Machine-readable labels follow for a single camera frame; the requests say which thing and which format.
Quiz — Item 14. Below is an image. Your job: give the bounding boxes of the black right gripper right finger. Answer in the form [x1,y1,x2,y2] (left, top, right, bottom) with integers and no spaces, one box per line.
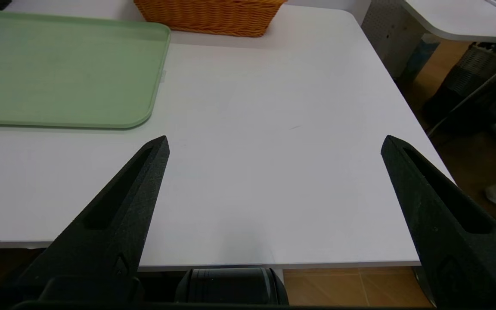
[380,135,496,307]

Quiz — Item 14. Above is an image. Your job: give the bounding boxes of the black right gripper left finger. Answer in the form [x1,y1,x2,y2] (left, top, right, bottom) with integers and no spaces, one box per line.
[19,135,171,302]

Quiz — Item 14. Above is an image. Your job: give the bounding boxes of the orange wicker basket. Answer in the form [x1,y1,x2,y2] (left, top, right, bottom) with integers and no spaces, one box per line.
[133,0,288,38]

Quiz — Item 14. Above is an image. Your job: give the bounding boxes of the black mesh waste bin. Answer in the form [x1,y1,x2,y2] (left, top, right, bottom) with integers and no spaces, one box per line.
[422,42,496,130]

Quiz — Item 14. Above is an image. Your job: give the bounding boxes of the light green plastic tray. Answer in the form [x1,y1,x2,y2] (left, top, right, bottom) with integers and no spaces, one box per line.
[0,9,172,130]

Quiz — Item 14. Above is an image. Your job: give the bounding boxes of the white side table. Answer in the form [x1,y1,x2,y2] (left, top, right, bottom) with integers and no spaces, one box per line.
[361,0,496,82]

